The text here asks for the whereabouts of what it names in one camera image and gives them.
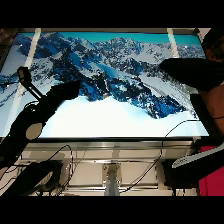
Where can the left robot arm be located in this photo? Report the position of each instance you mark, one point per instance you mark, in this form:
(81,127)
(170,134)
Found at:
(23,128)

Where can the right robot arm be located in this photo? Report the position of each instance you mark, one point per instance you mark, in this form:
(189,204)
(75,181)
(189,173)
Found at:
(195,71)

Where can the silver frame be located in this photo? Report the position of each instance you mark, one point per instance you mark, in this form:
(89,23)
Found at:
(111,166)

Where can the person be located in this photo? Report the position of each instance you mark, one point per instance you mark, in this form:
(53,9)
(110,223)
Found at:
(216,106)

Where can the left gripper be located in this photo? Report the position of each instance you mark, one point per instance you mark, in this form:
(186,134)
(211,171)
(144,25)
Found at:
(65,90)

